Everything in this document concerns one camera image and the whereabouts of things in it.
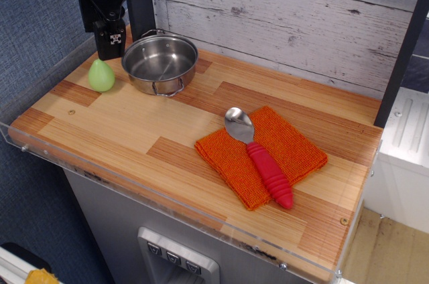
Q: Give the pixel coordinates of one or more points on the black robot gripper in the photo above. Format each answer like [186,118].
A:
[105,19]

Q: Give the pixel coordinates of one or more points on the green plastic pear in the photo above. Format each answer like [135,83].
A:
[101,77]

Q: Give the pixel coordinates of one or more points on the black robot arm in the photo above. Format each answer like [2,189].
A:
[105,19]

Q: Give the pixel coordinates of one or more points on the stainless steel pot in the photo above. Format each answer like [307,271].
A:
[161,64]

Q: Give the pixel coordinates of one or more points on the grey toy fridge cabinet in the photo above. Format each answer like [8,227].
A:
[115,217]

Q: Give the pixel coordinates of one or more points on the silver dispenser button panel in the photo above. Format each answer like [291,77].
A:
[168,261]

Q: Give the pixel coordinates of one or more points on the orange folded cloth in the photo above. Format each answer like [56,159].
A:
[295,155]

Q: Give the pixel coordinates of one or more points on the clear acrylic table guard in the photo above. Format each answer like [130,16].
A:
[315,69]

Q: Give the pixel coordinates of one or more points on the yellow black object corner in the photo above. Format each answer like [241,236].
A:
[41,276]

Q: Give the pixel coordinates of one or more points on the white toy sink unit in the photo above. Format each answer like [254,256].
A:
[397,187]

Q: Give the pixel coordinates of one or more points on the black left frame post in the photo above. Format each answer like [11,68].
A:
[141,17]

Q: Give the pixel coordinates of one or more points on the black frame post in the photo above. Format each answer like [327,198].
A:
[401,64]
[141,17]

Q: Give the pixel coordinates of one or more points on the red handled metal spoon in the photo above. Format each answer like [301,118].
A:
[240,127]

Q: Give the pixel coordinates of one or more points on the black right frame post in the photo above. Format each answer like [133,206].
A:
[401,64]

